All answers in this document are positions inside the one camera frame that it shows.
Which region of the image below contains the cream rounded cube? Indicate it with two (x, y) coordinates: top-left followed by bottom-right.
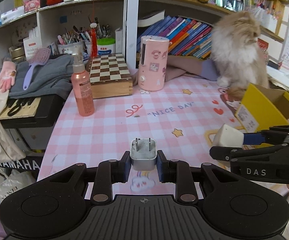
(212, 124), (244, 148)

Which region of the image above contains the small white plug charger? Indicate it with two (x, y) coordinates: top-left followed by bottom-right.
(130, 138), (157, 171)

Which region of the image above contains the yellow cardboard box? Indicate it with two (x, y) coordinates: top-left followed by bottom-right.
(235, 84), (289, 133)

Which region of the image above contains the pink checkered table mat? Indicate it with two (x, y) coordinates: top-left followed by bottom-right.
(37, 74), (285, 201)

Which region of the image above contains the pink spray bottle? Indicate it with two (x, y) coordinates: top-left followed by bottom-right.
(71, 52), (95, 116)

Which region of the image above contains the wooden chess board box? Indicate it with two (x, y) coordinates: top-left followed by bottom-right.
(86, 54), (133, 99)

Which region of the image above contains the fluffy cream cat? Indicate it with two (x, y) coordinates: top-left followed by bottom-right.
(211, 11), (269, 101)

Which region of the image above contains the brown purple folded garment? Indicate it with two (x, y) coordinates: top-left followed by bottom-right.
(131, 55), (220, 82)

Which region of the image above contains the grey folded cloth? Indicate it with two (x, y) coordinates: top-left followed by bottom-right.
(0, 54), (73, 100)

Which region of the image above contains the pink sticker cylinder humidifier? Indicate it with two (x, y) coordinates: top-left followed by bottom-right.
(138, 35), (169, 92)

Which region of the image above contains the row of colourful books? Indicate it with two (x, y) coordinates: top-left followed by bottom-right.
(137, 16), (213, 60)

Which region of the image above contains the red tassel ornament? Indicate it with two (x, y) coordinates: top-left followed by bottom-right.
(89, 2), (98, 59)

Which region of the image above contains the green lid white jar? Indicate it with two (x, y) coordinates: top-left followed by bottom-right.
(97, 37), (116, 55)

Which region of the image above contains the clear pen holder cup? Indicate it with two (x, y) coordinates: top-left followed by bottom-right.
(57, 25), (89, 54)

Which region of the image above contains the purple hair brush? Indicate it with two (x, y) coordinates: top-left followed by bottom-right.
(23, 48), (51, 90)

